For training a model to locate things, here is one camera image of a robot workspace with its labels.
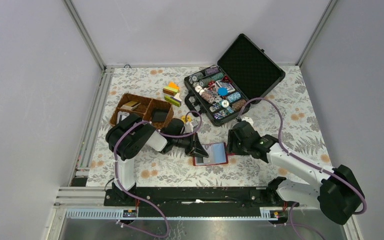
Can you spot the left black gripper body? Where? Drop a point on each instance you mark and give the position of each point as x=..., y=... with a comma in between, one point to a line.
x=189, y=143

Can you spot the brown wicker basket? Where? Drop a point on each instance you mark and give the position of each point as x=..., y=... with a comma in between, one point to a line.
x=145, y=109

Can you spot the black VIP card stack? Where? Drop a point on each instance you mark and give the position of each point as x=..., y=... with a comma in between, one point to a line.
x=159, y=115

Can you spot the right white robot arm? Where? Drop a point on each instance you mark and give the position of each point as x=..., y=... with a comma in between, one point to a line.
x=333, y=190

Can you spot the gold card stack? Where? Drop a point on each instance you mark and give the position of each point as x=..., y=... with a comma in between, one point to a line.
x=130, y=106

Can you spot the playing card deck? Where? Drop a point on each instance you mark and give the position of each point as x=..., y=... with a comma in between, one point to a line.
x=225, y=84

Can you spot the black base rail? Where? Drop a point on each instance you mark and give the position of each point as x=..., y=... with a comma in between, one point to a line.
x=196, y=202

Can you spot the red card holder wallet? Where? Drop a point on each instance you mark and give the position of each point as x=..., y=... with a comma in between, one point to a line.
x=217, y=155

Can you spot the floral tablecloth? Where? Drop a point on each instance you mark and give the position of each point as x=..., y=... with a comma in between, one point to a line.
x=287, y=109

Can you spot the yellow big blind button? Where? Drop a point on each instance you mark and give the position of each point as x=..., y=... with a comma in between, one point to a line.
x=185, y=118

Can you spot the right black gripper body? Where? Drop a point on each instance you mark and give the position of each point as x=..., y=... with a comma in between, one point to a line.
x=239, y=148

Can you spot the blue dealer chip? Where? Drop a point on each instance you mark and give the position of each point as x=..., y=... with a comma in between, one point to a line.
x=222, y=91

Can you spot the black poker chip case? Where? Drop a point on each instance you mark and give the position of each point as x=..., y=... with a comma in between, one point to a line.
x=251, y=72

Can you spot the white card stack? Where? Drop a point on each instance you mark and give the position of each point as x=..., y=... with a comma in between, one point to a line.
x=121, y=115

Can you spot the orange brown toy block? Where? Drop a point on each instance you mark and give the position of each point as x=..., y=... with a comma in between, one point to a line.
x=171, y=89

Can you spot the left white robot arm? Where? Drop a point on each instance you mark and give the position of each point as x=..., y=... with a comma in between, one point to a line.
x=127, y=138

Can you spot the green purple toy block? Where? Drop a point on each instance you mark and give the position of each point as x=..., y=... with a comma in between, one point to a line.
x=173, y=99

